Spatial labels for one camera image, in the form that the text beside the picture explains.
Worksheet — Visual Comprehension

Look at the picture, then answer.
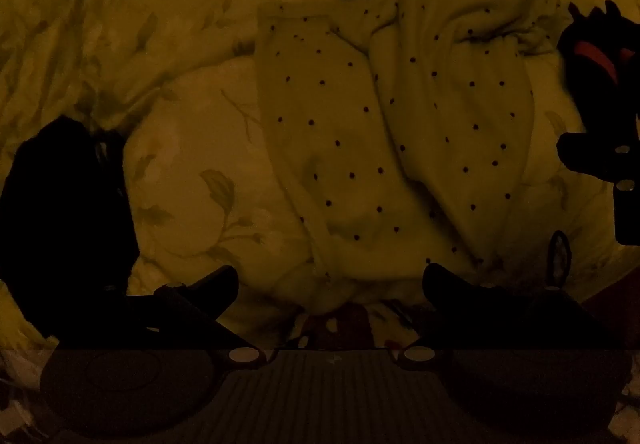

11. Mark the red patterned cloth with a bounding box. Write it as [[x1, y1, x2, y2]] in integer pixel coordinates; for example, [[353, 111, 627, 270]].
[[287, 301, 423, 351]]

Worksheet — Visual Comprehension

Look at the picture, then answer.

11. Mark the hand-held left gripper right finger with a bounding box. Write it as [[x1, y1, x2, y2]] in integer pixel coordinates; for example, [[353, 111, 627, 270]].
[[397, 263, 597, 371]]

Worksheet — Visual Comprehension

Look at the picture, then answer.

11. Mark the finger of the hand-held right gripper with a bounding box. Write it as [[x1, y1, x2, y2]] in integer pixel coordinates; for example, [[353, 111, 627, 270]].
[[556, 131, 640, 192]]

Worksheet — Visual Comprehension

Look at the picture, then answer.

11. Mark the dark cloth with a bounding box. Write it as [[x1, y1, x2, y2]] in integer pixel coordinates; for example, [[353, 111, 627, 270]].
[[0, 117, 142, 342]]

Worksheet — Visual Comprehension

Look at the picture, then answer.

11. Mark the floral bed sheet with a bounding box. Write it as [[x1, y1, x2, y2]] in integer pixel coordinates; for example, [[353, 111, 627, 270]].
[[0, 0, 636, 350]]

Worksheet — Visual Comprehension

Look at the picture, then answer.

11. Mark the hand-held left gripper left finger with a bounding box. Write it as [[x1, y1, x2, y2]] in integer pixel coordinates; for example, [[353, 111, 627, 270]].
[[106, 265, 266, 369]]

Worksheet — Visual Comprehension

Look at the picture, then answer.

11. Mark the light polka dot garment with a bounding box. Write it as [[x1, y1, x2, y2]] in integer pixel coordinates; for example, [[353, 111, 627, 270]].
[[256, 0, 568, 315]]

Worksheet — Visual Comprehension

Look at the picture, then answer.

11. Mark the dark object with red band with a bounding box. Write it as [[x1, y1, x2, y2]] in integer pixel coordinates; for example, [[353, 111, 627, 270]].
[[556, 0, 640, 135]]

